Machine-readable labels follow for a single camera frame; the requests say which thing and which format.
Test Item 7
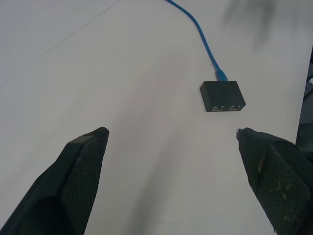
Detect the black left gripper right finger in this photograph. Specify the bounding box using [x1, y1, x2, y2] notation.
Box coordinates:
[235, 127, 313, 235]

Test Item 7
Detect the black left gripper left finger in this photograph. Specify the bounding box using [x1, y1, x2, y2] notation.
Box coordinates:
[0, 126, 110, 235]

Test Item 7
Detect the blue Ethernet cable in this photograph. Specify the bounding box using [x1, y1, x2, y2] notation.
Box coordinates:
[165, 0, 229, 82]

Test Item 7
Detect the black ethernet splitter box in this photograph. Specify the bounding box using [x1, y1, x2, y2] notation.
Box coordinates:
[200, 80, 246, 114]

